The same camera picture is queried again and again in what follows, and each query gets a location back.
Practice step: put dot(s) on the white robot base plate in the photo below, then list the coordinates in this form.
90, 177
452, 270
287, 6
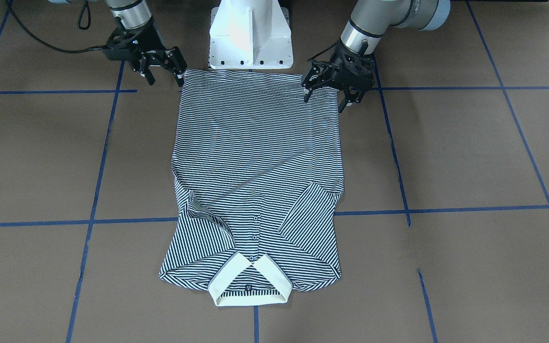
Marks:
250, 34

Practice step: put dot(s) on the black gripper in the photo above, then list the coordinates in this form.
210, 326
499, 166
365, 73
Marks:
145, 41
335, 72

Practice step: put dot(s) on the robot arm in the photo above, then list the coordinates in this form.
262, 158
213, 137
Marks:
132, 13
370, 19

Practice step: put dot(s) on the navy white striped polo shirt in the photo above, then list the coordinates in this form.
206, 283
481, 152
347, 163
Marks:
258, 173

